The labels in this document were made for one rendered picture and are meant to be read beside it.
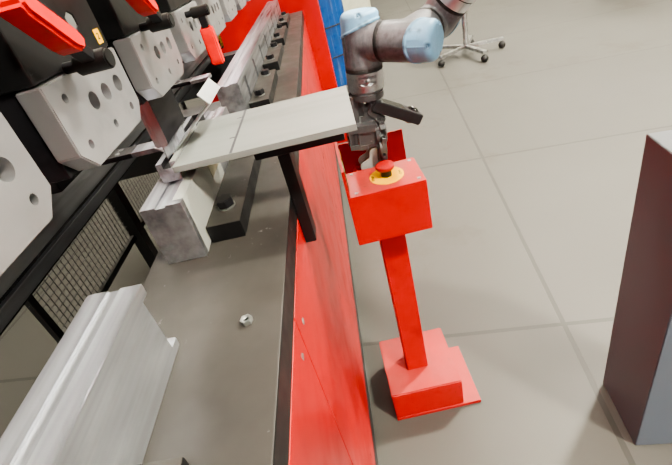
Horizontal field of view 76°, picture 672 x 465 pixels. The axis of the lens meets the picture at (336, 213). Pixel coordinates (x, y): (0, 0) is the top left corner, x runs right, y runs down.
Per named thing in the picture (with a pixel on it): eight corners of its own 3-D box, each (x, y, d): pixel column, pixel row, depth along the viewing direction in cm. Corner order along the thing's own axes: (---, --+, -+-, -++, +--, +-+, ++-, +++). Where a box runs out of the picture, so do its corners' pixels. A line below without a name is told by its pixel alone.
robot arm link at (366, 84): (378, 62, 91) (386, 71, 84) (380, 83, 93) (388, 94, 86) (343, 68, 91) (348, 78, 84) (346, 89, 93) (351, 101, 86)
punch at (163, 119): (174, 157, 64) (145, 95, 59) (162, 160, 64) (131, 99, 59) (190, 132, 72) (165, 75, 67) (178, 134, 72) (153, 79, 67)
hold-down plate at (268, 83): (272, 109, 112) (268, 98, 111) (252, 114, 113) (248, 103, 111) (278, 77, 138) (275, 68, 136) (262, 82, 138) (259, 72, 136)
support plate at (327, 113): (357, 130, 59) (355, 123, 58) (174, 173, 61) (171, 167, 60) (347, 90, 74) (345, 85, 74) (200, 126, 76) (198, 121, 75)
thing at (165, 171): (183, 178, 64) (174, 160, 62) (163, 183, 64) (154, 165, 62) (208, 128, 81) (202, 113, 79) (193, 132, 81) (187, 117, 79)
